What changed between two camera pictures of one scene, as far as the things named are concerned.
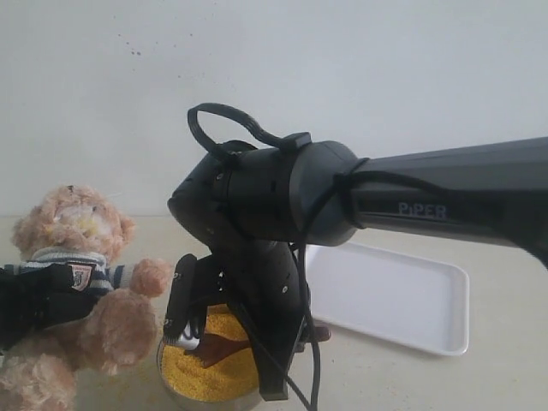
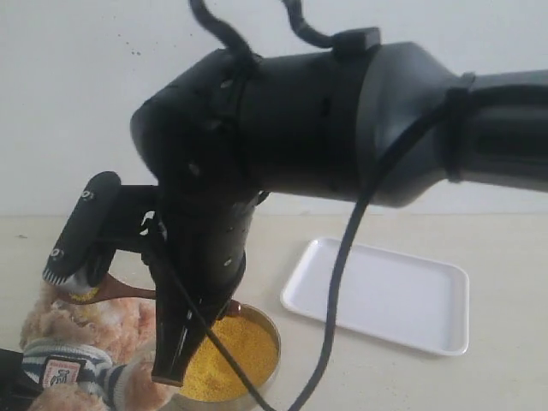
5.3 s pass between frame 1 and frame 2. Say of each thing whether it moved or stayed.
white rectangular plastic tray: stayed
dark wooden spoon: moved
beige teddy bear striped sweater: moved
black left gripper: moved
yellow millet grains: stayed
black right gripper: moved
